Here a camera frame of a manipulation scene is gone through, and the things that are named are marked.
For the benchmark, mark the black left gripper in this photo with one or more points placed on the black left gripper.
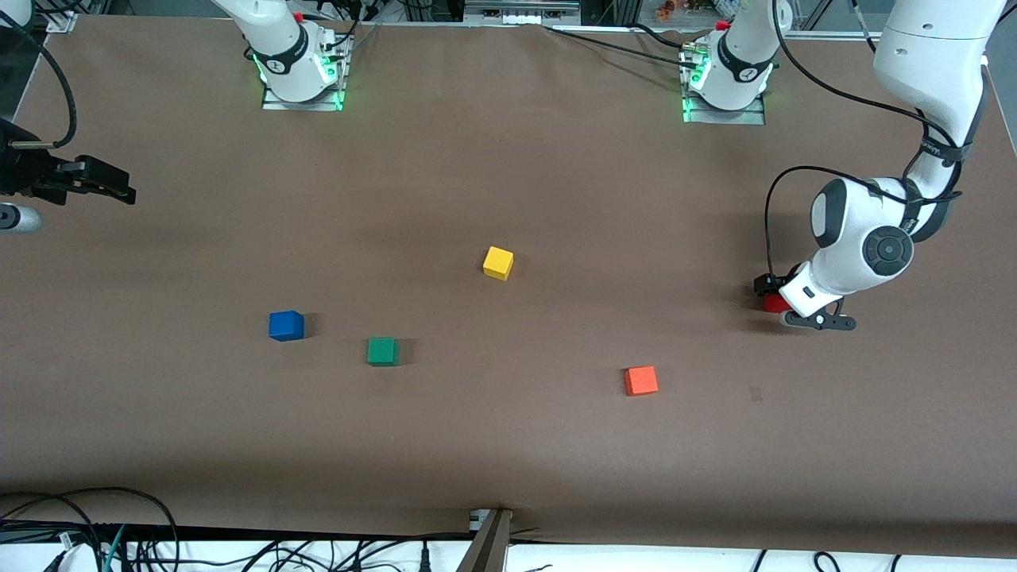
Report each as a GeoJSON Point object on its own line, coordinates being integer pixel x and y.
{"type": "Point", "coordinates": [768, 284]}

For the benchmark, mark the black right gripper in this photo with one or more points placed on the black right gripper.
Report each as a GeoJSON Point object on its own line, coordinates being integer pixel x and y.
{"type": "Point", "coordinates": [22, 168]}

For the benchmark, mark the red block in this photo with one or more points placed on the red block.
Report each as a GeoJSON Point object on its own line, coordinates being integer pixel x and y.
{"type": "Point", "coordinates": [775, 303]}

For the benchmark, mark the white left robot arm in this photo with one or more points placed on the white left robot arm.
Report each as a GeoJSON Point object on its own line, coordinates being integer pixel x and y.
{"type": "Point", "coordinates": [862, 230]}

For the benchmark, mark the orange block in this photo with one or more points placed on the orange block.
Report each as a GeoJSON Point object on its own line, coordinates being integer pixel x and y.
{"type": "Point", "coordinates": [640, 380]}

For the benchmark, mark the blue block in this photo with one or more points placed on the blue block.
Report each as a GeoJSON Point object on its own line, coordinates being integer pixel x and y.
{"type": "Point", "coordinates": [286, 326]}

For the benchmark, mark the yellow block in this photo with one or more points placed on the yellow block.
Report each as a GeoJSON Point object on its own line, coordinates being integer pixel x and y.
{"type": "Point", "coordinates": [498, 263]}

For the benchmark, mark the green block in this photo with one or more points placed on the green block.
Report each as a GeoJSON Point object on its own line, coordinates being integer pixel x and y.
{"type": "Point", "coordinates": [381, 351]}

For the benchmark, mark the brown table cover sheet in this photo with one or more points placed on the brown table cover sheet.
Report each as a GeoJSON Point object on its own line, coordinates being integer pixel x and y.
{"type": "Point", "coordinates": [508, 445]}

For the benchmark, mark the aluminium corner bracket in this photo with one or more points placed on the aluminium corner bracket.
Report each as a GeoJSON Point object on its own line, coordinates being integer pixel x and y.
{"type": "Point", "coordinates": [62, 21]}

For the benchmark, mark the aluminium frame rail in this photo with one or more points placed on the aluminium frame rail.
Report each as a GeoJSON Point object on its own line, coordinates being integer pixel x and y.
{"type": "Point", "coordinates": [834, 35]}

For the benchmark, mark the grey metal rail box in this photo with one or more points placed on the grey metal rail box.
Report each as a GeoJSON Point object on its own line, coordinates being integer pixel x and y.
{"type": "Point", "coordinates": [520, 10]}

